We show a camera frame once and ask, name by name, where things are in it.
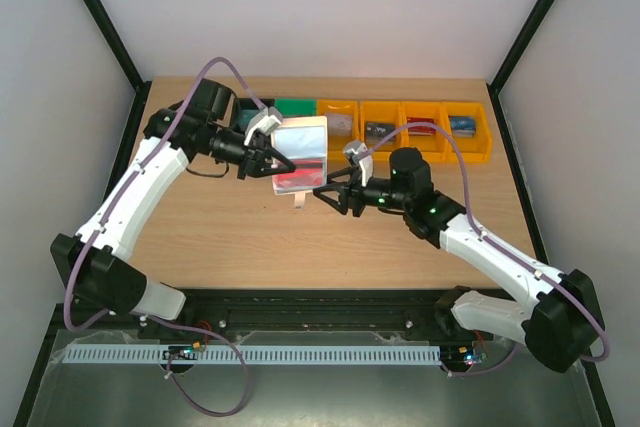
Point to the white card in yellow bin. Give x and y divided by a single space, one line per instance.
339 125

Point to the blue card in bin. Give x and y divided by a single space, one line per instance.
463 126

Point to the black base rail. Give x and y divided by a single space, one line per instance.
409 314

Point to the beige leather card holder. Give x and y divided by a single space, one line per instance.
299 197

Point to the black storage bin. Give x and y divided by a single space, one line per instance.
239 105

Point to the black frame post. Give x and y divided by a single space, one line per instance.
522 41
111 36

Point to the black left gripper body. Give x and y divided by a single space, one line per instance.
254 156

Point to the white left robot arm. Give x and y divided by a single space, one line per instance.
95 260

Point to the blue cards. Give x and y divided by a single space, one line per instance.
308 142

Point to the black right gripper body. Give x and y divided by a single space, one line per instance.
350 195

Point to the red card in bin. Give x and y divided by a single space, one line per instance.
419 126

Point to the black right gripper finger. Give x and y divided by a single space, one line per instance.
335 197
342 176

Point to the black frame post right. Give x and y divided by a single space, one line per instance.
522 41

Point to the red black-stripe credit card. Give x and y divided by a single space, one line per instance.
309 174

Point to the white slotted cable duct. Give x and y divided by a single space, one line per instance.
106 354

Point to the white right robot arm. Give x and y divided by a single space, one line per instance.
554 314

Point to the teal card in black bin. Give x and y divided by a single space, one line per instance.
245 117

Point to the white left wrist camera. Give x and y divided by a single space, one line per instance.
265 122

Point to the green storage bin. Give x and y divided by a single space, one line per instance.
295 107

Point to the black frame post left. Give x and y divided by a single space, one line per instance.
111 36

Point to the grey cards in bin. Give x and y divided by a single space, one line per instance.
377 131

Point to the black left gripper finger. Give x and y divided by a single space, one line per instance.
269 170
276 157

